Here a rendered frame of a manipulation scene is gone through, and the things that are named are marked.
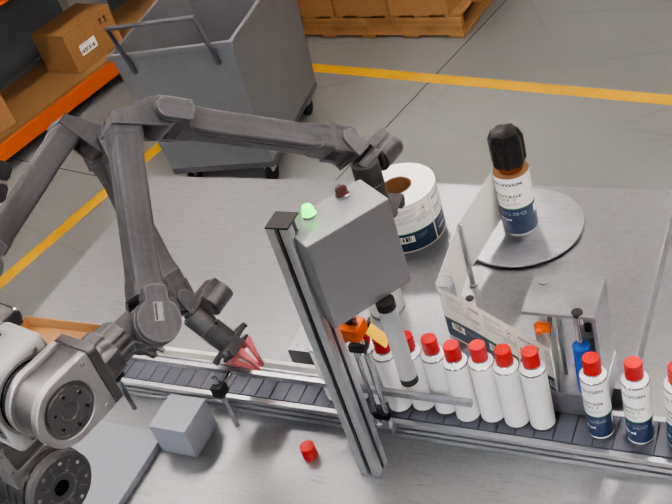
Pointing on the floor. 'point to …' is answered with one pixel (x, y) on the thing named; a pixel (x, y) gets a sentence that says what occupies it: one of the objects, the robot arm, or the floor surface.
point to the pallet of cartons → (390, 17)
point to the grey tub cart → (220, 69)
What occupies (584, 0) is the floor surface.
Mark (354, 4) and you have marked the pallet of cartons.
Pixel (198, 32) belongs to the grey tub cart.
